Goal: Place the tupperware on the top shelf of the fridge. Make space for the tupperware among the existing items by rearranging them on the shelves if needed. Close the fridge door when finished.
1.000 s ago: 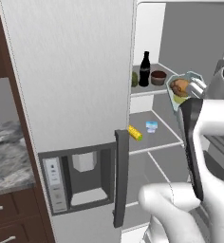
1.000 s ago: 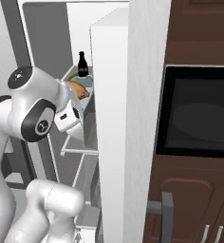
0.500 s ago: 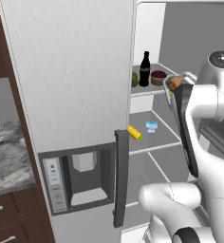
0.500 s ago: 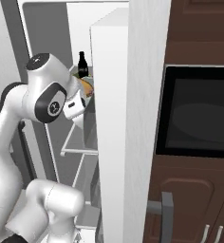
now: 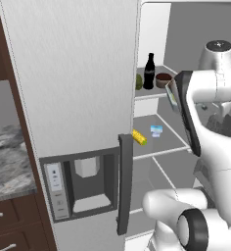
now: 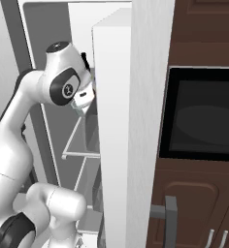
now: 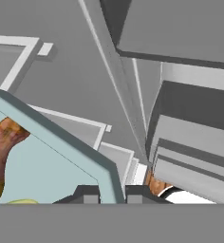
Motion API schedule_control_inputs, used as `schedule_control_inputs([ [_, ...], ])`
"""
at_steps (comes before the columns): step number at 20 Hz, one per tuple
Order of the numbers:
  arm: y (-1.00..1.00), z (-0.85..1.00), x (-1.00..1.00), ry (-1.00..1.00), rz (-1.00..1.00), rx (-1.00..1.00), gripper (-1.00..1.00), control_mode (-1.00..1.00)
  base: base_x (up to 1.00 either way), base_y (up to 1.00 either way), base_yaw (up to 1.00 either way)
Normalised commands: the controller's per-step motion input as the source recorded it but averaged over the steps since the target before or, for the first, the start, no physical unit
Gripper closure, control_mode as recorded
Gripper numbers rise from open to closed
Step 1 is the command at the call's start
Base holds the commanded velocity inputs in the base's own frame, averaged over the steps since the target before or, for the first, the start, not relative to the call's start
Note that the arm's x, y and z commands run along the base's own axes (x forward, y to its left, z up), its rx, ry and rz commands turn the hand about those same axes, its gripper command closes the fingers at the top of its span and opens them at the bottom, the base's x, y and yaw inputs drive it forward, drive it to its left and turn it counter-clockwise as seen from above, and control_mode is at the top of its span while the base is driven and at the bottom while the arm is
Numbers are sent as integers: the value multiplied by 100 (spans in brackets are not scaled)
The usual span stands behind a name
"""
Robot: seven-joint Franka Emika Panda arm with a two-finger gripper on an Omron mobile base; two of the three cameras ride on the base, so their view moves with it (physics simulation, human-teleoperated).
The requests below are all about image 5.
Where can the black cola bottle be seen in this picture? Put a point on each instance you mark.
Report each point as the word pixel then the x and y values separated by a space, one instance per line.
pixel 149 73

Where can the brown bowl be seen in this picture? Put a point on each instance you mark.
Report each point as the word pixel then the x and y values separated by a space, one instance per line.
pixel 163 80

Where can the glass fridge shelf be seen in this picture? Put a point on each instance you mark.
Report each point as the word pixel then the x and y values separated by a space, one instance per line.
pixel 166 143
pixel 147 93

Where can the brown drawer front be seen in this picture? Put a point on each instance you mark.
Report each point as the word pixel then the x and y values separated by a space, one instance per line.
pixel 26 238
pixel 16 212

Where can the white fridge body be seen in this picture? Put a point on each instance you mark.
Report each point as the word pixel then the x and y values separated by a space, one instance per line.
pixel 186 32

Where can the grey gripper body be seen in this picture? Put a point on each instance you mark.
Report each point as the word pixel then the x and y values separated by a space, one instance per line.
pixel 223 125

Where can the white fridge door with dispenser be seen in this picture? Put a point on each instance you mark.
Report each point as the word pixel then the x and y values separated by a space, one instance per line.
pixel 71 65

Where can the yellow corn cob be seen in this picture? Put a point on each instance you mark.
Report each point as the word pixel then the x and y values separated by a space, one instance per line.
pixel 139 137

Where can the brown wooden side panel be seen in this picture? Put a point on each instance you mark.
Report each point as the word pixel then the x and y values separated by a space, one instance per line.
pixel 19 108

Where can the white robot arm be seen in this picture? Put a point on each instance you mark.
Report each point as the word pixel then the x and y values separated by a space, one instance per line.
pixel 220 163

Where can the green vegetable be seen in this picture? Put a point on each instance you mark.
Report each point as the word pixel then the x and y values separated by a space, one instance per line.
pixel 138 82

